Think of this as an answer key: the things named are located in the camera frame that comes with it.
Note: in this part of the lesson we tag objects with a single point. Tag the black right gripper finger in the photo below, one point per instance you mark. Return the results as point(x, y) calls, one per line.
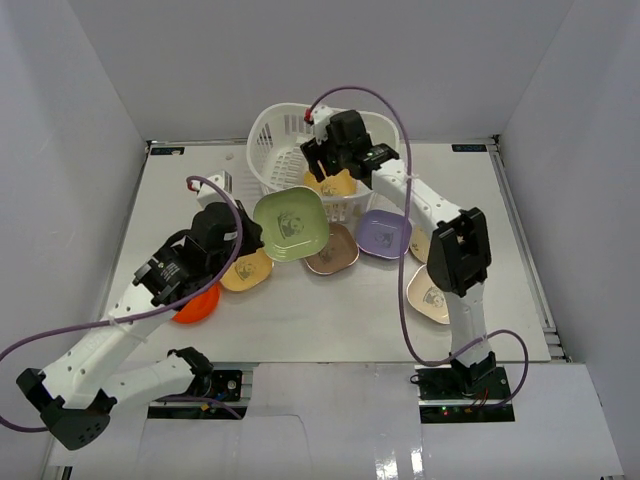
point(334, 166)
point(313, 154)

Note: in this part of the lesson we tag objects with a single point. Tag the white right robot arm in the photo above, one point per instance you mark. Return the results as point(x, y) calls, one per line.
point(459, 252)

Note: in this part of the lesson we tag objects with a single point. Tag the purple square panda plate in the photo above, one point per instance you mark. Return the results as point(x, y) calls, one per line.
point(383, 234)

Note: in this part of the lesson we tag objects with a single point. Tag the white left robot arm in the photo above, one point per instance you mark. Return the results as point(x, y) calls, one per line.
point(76, 395)

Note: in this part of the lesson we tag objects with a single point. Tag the beige round floral plate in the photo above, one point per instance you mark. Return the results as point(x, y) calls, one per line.
point(419, 245)

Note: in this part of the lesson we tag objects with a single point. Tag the brown square panda plate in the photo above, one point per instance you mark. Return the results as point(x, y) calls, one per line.
point(340, 252)

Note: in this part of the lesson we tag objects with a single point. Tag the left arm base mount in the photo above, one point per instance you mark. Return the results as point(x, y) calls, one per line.
point(223, 399)

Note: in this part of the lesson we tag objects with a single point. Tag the orange round plate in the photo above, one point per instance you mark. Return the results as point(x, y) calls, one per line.
point(199, 308)

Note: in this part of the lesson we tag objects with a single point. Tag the cream square panda plate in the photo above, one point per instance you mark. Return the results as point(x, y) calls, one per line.
point(426, 298)

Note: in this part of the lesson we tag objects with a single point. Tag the white plastic dish bin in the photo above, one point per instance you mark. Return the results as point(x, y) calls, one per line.
point(275, 159)

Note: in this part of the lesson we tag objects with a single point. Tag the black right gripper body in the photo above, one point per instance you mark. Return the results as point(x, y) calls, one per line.
point(329, 150)

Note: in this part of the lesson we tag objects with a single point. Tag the green square panda plate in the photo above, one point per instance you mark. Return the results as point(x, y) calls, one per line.
point(294, 224)

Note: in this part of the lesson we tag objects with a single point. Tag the yellow square panda plate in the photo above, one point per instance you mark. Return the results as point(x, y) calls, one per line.
point(340, 185)

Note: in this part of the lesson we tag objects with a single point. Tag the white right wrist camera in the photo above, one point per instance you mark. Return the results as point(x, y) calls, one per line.
point(319, 119)

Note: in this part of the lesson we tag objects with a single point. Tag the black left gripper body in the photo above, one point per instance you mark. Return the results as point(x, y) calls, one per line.
point(248, 229)

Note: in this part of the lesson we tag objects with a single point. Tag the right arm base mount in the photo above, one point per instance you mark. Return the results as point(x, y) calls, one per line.
point(443, 399)

